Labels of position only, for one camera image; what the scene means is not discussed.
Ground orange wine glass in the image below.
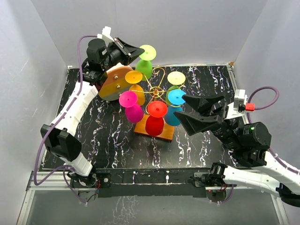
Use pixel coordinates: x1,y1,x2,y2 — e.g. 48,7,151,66
125,70,145,106

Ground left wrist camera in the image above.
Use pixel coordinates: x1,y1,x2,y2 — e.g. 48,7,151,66
97,26,115,46

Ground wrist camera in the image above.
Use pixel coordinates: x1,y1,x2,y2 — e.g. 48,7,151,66
226,89,255,120
97,26,115,46

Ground magenta wine glass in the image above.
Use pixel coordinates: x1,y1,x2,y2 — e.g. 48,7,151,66
119,91,144,123

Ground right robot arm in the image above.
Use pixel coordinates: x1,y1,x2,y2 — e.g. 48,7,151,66
174,90,300,207

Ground red wine glass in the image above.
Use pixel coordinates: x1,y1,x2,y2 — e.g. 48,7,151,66
145,101,168,136

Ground gold wire glass rack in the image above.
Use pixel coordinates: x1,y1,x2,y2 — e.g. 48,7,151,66
134,77,176,141

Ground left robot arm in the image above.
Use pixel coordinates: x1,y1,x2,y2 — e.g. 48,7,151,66
40,36,145,187

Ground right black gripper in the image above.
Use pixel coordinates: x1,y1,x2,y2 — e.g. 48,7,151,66
172,93,241,150

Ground light green wine glass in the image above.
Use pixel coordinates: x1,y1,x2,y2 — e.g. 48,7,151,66
135,45,157,81

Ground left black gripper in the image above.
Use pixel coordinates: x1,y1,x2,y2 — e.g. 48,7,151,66
101,38,145,71

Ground round mini drawer cabinet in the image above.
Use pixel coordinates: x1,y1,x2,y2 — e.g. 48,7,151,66
98,63,133,101

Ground black table front bracket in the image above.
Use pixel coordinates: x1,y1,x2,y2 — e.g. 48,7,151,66
71,168,232,199

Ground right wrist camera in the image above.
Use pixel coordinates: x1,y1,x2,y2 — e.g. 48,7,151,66
226,89,255,120

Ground blue wine glass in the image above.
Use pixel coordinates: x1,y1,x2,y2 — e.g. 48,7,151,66
164,89,186,126

